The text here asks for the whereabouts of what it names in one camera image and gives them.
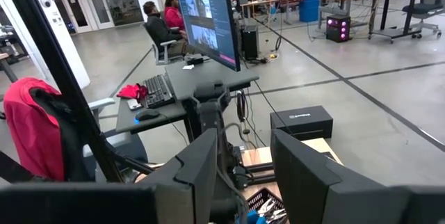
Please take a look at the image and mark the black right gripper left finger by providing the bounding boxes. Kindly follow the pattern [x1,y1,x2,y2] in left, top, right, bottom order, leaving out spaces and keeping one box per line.
[138,128,219,224]

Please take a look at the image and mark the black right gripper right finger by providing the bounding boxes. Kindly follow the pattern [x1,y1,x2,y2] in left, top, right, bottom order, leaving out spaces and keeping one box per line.
[270,129,385,224]

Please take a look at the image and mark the blue-handled pliers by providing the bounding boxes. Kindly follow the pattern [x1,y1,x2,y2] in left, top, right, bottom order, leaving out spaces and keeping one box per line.
[247,197,279,224]
[259,207,289,224]

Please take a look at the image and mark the black slotted plastic basket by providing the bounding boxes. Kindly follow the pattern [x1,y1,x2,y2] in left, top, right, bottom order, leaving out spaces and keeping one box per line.
[245,186,290,224]

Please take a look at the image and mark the black cardboard box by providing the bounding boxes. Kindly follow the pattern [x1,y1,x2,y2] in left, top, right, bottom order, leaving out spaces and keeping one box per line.
[269,104,334,142]

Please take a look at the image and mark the grey office chair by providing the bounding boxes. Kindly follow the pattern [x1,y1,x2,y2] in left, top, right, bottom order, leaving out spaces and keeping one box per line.
[140,22,184,66]
[0,77,151,185]

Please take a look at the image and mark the black computer mouse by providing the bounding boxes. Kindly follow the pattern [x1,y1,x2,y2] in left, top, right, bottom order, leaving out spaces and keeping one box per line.
[134,108,161,122]

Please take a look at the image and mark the smartphone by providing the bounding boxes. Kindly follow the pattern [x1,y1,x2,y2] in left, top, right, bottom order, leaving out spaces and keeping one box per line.
[125,97,144,111]

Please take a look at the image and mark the black keyboard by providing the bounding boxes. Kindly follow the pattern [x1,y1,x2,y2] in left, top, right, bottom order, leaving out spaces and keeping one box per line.
[142,73,176,110]

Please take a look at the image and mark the dark grey desk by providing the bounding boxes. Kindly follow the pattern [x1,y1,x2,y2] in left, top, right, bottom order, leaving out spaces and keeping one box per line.
[115,59,260,136]

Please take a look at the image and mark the red cloth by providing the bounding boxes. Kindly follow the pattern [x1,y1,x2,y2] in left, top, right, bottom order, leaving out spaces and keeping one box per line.
[115,82,149,101]

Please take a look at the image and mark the small black desk device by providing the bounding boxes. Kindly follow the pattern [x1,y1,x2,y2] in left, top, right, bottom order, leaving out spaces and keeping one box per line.
[185,53,205,66]

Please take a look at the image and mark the black computer tower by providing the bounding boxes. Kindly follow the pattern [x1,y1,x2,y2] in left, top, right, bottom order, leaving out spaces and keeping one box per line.
[241,24,261,61]

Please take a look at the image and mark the person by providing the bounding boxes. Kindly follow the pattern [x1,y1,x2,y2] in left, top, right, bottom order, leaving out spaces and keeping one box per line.
[163,0,188,32]
[142,0,196,57]

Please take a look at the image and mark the purple-lit computer tower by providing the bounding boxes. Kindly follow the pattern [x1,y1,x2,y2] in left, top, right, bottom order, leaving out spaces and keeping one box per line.
[325,14,353,44]

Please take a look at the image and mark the black computer monitor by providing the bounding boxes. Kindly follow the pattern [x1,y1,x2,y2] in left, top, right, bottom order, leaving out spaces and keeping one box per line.
[169,0,242,73]

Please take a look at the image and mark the red jacket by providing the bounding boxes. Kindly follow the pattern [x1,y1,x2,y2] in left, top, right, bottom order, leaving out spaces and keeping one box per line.
[2,77,67,183]

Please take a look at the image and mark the blue bin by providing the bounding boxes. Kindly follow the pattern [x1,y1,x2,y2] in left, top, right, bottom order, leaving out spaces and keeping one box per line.
[298,0,321,24]

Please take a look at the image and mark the wooden background desk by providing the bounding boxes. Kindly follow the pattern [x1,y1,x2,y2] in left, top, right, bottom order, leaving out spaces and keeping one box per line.
[238,0,304,26]

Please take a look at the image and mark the glass double door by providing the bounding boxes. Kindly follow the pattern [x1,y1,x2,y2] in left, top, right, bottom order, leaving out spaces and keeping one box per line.
[60,0,116,34]

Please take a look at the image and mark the dark office chair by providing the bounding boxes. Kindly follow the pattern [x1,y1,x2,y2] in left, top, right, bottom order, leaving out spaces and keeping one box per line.
[400,0,445,41]

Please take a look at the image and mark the black rig post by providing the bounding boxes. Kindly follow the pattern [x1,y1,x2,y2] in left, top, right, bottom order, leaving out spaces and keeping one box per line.
[0,0,125,184]

